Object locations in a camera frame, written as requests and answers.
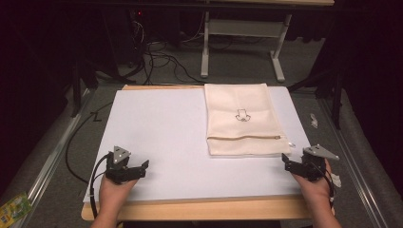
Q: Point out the black computer tower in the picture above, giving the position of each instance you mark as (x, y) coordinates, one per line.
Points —
(136, 34)

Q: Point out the cream zippered laundry bag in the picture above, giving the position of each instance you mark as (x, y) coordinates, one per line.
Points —
(240, 104)

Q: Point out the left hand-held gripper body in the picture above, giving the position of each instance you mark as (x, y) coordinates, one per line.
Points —
(119, 164)

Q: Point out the small white plug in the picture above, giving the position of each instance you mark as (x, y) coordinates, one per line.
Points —
(336, 180)

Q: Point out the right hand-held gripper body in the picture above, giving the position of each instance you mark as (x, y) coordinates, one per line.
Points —
(314, 163)

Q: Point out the metal floor rail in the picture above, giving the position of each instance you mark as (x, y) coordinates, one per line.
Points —
(53, 155)
(355, 164)

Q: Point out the small clear plastic piece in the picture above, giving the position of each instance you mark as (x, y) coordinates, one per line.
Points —
(314, 121)

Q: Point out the green yellow packet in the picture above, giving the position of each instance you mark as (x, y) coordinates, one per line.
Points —
(12, 210)

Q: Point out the person's left hand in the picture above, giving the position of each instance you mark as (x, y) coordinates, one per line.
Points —
(114, 194)

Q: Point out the person's right hand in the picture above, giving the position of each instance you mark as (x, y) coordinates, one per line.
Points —
(315, 191)

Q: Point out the black stand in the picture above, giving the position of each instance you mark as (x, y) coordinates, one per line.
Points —
(77, 85)
(335, 95)

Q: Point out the white desk frame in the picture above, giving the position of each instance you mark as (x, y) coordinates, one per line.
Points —
(244, 28)

